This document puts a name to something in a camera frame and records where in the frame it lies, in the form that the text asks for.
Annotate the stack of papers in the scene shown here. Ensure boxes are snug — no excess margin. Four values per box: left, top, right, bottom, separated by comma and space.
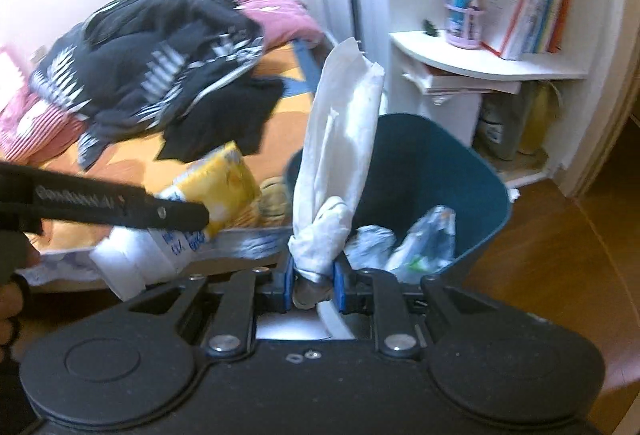
401, 64, 524, 107

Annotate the clear plastic bag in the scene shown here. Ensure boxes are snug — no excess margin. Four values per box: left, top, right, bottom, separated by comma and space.
387, 204, 457, 277

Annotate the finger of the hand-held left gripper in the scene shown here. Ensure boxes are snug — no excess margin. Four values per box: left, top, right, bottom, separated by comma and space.
0, 161, 211, 237

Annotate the row of books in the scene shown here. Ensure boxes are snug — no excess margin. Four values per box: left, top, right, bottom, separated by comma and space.
522, 0, 574, 56

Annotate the yellow snack packet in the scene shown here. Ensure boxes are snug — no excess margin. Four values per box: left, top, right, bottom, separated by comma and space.
159, 141, 262, 238

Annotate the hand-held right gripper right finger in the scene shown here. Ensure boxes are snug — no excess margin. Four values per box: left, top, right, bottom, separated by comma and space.
331, 256, 490, 360

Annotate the pink quilt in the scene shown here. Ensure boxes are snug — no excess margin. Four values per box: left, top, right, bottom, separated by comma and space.
215, 0, 322, 47

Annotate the grey container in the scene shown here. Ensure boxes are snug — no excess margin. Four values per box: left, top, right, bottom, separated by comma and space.
475, 85, 532, 162

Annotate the white paper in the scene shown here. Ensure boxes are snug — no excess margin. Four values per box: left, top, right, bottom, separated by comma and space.
288, 36, 386, 310

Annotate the white shelf unit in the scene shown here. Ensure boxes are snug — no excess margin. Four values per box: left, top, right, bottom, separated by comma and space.
382, 0, 632, 197

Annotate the person's left hand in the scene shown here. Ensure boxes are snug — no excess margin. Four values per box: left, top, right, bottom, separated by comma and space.
0, 237, 42, 362

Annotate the red-bordered white book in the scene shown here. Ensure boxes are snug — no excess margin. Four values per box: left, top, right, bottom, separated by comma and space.
479, 0, 544, 61

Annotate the pink pen holder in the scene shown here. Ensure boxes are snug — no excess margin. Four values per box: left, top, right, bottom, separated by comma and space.
445, 2, 486, 50

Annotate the teal trash bin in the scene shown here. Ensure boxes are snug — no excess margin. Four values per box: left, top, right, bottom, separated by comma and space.
284, 113, 512, 287

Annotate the bed with orange floral sheet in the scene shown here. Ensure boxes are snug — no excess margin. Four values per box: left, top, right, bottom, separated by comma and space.
0, 0, 352, 297

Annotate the dark leaf-print duvet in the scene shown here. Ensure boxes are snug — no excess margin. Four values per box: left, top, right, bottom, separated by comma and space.
29, 0, 267, 172

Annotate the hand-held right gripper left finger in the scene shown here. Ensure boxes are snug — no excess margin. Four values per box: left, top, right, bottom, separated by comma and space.
125, 254, 297, 359

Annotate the pink striped blanket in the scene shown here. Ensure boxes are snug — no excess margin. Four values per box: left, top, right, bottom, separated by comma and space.
0, 89, 92, 164

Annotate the black garment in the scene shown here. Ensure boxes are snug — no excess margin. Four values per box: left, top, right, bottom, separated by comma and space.
154, 76, 287, 164

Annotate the yellow bottle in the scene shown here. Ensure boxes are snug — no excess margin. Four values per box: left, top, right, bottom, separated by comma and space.
517, 80, 559, 157

